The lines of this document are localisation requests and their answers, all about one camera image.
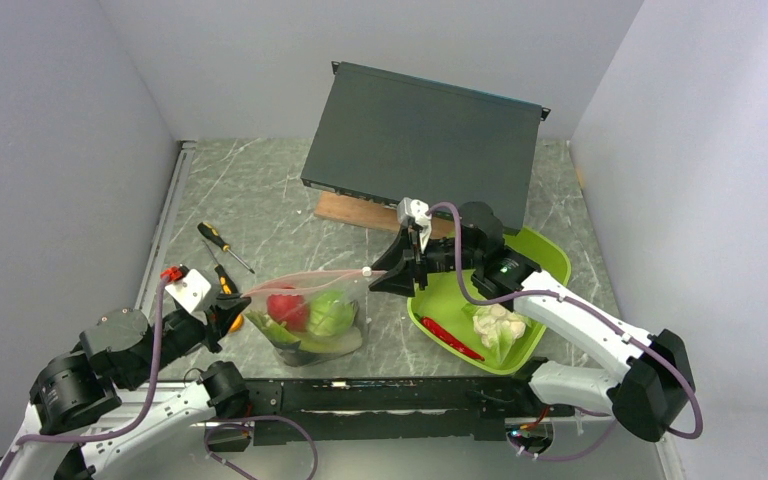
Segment yellow tape measure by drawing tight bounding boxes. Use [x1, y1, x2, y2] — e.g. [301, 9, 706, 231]
[228, 314, 244, 333]

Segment green plastic tray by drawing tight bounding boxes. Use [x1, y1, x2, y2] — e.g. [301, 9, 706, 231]
[406, 227, 571, 375]

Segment aluminium rail left edge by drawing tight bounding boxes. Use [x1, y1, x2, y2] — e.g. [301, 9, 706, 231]
[133, 140, 198, 326]

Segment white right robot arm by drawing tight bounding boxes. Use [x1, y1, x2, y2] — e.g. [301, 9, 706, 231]
[370, 198, 704, 442]

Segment clear zip top bag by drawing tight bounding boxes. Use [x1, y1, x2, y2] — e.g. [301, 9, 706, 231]
[242, 267, 383, 367]

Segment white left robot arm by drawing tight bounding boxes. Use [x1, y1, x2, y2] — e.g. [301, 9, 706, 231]
[0, 294, 251, 479]

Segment black yellow screwdriver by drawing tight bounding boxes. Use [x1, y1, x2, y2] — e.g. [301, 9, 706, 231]
[197, 222, 256, 274]
[201, 239, 240, 295]

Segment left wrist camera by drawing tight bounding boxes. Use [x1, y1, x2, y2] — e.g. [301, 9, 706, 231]
[160, 265, 217, 314]

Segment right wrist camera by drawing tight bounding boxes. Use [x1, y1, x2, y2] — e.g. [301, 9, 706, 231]
[396, 197, 432, 253]

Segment white cauliflower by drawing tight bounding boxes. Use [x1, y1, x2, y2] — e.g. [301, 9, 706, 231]
[462, 304, 530, 363]

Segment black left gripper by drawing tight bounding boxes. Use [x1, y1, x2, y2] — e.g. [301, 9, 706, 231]
[124, 291, 252, 388]

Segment red tomato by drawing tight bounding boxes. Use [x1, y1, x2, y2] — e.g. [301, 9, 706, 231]
[266, 286, 311, 332]

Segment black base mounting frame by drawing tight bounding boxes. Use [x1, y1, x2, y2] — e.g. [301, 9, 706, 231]
[218, 376, 556, 446]

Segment green cabbage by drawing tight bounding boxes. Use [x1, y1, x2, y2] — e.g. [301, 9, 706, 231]
[307, 290, 356, 337]

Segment long red chili pepper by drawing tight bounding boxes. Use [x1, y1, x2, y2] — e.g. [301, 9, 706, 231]
[421, 317, 485, 362]

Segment dark rack server chassis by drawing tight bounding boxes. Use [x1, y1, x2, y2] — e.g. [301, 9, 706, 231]
[300, 61, 550, 233]

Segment green celery stalks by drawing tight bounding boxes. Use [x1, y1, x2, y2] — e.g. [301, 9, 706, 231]
[245, 311, 363, 355]

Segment wooden block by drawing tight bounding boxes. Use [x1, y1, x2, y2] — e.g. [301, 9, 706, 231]
[313, 192, 458, 242]

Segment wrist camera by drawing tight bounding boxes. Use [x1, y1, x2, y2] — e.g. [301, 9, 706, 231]
[160, 265, 217, 314]
[396, 197, 432, 253]

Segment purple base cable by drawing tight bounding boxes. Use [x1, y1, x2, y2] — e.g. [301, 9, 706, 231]
[202, 415, 322, 480]

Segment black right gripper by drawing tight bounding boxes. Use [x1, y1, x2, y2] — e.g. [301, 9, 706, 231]
[369, 225, 481, 297]

